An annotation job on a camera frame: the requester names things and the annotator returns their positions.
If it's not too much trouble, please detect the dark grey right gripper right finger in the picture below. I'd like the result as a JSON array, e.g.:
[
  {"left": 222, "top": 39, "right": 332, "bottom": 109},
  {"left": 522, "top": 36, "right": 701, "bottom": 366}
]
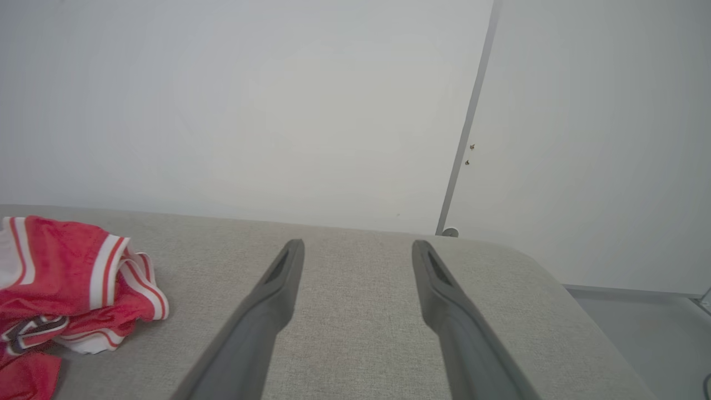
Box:
[{"left": 412, "top": 239, "right": 542, "bottom": 400}]

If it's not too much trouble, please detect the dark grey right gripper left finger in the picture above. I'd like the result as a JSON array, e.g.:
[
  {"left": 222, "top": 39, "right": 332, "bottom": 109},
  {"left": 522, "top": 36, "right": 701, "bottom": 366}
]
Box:
[{"left": 169, "top": 239, "right": 306, "bottom": 400}]

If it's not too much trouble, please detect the red basketball jersey white trim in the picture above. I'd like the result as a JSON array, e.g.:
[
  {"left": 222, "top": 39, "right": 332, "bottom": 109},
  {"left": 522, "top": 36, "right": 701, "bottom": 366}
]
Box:
[{"left": 0, "top": 216, "right": 169, "bottom": 400}]

